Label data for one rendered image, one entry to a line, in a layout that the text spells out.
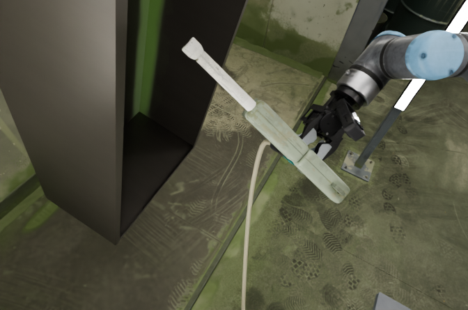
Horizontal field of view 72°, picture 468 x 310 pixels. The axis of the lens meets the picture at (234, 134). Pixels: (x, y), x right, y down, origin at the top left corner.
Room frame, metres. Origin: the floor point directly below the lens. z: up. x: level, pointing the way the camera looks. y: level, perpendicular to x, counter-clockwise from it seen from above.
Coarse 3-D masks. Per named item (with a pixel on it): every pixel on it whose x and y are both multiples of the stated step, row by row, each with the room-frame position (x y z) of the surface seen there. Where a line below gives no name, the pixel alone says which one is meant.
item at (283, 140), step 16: (192, 48) 0.48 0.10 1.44; (208, 64) 0.48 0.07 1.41; (224, 80) 0.47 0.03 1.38; (240, 96) 0.46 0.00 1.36; (256, 112) 0.45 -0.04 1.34; (272, 112) 0.46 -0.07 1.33; (256, 128) 0.45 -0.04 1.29; (272, 128) 0.44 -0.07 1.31; (288, 128) 0.46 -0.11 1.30; (272, 144) 0.45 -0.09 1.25; (288, 144) 0.43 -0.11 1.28; (304, 144) 0.45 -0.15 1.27; (304, 160) 0.43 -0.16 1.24; (320, 160) 0.44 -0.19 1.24; (320, 176) 0.42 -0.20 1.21; (336, 176) 0.43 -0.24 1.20; (336, 192) 0.41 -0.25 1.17
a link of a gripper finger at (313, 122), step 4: (316, 116) 0.53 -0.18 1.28; (320, 116) 0.53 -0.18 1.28; (312, 120) 0.52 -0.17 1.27; (316, 120) 0.52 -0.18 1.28; (308, 124) 0.51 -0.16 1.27; (312, 124) 0.51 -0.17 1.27; (316, 124) 0.52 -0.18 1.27; (304, 128) 0.51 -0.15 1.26; (308, 128) 0.50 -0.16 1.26; (312, 128) 0.51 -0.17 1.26; (316, 128) 0.51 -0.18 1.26; (304, 132) 0.50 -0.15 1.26; (308, 132) 0.50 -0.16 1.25; (300, 136) 0.50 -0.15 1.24; (304, 136) 0.49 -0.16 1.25
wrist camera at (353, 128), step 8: (336, 104) 0.57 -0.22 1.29; (344, 104) 0.55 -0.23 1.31; (344, 112) 0.52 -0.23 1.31; (352, 112) 0.53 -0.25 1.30; (344, 120) 0.50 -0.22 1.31; (352, 120) 0.48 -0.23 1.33; (344, 128) 0.47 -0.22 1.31; (352, 128) 0.47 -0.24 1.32; (360, 128) 0.47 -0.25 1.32; (352, 136) 0.46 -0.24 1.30; (360, 136) 0.46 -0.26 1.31
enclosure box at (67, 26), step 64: (0, 0) 0.48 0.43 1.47; (64, 0) 0.42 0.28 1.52; (128, 0) 0.98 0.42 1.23; (192, 0) 1.04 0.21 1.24; (0, 64) 0.52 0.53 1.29; (64, 64) 0.44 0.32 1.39; (128, 64) 1.02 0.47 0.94; (192, 64) 1.03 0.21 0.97; (64, 128) 0.47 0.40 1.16; (128, 128) 1.02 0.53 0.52; (192, 128) 1.03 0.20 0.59; (64, 192) 0.52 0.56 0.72; (128, 192) 0.69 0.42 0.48
